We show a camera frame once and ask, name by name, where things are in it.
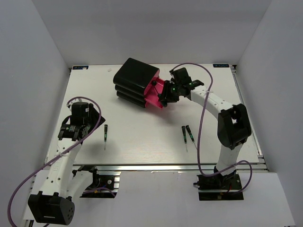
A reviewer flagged pink drawer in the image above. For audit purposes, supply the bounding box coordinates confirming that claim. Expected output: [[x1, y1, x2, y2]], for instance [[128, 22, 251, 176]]
[[148, 76, 159, 87], [144, 78, 166, 110]]

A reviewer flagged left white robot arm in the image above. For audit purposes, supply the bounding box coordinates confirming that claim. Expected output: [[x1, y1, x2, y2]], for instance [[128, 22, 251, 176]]
[[28, 102, 105, 226]]

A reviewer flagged blue label sticker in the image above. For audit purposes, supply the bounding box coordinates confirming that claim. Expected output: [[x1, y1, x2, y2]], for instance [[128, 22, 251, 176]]
[[213, 64, 230, 68], [72, 66, 89, 70]]

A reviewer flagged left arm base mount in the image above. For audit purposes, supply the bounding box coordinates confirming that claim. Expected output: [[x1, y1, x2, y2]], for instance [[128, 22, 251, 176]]
[[71, 165, 120, 198]]

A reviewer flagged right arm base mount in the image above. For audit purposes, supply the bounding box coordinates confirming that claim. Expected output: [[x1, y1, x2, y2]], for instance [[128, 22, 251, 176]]
[[193, 170, 244, 201]]

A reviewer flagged pink top drawer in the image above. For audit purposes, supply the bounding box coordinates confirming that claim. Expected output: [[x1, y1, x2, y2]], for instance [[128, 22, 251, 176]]
[[148, 76, 159, 87]]

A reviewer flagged white foreground board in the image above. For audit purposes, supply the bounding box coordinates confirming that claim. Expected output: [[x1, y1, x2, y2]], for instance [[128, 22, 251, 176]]
[[22, 169, 296, 227]]

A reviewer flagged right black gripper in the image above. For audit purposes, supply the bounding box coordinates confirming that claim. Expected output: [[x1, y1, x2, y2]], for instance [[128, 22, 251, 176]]
[[159, 80, 182, 103]]

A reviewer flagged blue label sticker left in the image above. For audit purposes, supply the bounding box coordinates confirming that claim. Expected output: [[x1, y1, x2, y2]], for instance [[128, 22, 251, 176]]
[[72, 66, 89, 70]]

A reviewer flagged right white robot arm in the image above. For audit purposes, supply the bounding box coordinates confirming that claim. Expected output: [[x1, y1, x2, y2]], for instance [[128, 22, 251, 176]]
[[158, 64, 252, 189]]

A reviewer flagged blue label sticker right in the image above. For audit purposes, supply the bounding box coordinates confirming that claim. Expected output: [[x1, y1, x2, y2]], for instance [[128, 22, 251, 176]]
[[213, 64, 230, 68]]

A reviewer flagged black drawer cabinet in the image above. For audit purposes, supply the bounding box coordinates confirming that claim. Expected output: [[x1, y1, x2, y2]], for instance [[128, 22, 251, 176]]
[[113, 58, 160, 108]]

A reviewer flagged small green precision screwdriver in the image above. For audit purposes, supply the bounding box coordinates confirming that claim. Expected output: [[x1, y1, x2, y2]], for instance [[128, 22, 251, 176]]
[[104, 124, 108, 150]]

